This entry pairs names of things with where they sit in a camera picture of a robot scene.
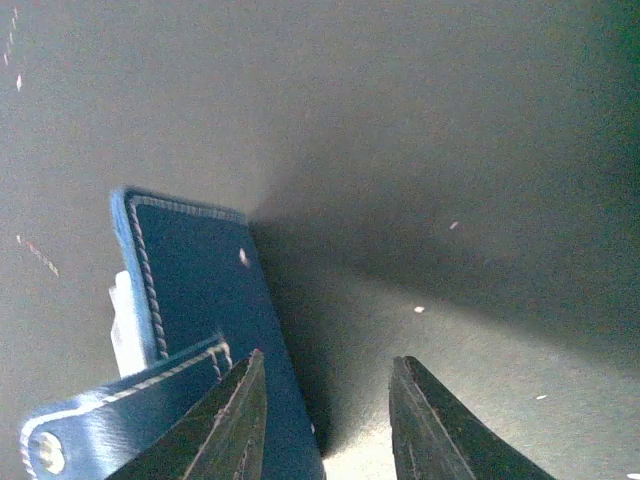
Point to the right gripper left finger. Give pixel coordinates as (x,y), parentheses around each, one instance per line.
(221,437)

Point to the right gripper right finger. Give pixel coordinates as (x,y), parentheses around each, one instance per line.
(434,435)

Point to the blue card holder wallet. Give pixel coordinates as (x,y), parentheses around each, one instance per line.
(193,303)

